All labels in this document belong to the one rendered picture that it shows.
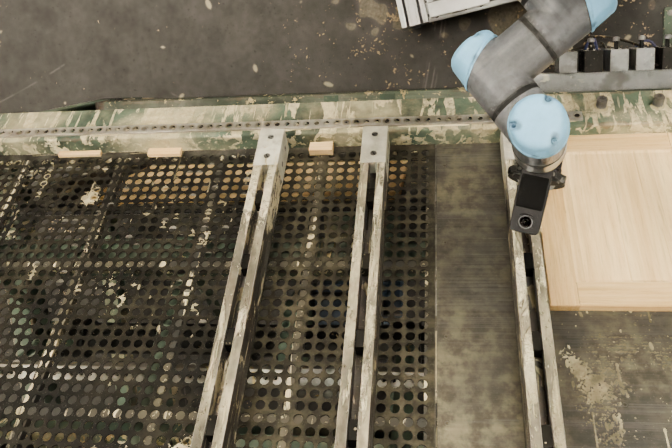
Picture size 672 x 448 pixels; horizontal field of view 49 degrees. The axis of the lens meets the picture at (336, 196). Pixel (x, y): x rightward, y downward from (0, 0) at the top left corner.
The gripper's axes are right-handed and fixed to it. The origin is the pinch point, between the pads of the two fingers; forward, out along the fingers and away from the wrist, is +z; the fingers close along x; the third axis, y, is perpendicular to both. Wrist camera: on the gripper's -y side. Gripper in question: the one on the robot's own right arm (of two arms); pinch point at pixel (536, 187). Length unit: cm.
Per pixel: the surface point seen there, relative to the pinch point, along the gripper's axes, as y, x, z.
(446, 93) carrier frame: 46, 40, 113
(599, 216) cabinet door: 3.2, -12.6, 40.1
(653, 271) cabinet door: -6.8, -24.5, 33.5
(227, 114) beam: 12, 83, 44
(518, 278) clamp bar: -14.8, 0.8, 22.5
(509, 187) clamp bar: 5.0, 7.1, 35.3
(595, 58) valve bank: 45, -5, 59
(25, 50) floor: 35, 203, 102
